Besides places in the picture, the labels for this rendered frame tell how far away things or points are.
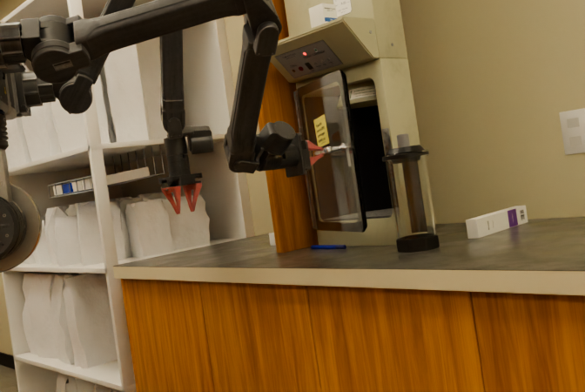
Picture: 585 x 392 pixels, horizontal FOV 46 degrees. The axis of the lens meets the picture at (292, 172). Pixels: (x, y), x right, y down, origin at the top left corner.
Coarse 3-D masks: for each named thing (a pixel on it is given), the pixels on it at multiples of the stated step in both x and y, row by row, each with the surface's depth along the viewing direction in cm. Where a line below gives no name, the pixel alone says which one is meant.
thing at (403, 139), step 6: (402, 138) 159; (408, 138) 160; (402, 144) 159; (408, 144) 160; (390, 150) 159; (396, 150) 158; (402, 150) 157; (408, 150) 156; (414, 150) 157; (420, 150) 157
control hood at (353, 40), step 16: (304, 32) 175; (320, 32) 171; (336, 32) 169; (352, 32) 166; (368, 32) 170; (288, 48) 182; (336, 48) 173; (352, 48) 171; (368, 48) 169; (352, 64) 177; (288, 80) 193
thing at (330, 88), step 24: (336, 72) 168; (312, 96) 184; (336, 96) 170; (312, 120) 186; (336, 120) 172; (336, 144) 174; (312, 168) 190; (336, 168) 176; (312, 192) 193; (336, 192) 177; (360, 192) 166; (336, 216) 179; (360, 216) 166
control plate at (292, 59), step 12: (300, 48) 179; (312, 48) 177; (324, 48) 175; (288, 60) 186; (300, 60) 183; (312, 60) 181; (324, 60) 179; (336, 60) 177; (300, 72) 188; (312, 72) 186
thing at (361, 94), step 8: (352, 88) 184; (360, 88) 182; (368, 88) 182; (352, 96) 183; (360, 96) 181; (368, 96) 181; (352, 104) 182; (360, 104) 197; (368, 104) 197; (376, 104) 197
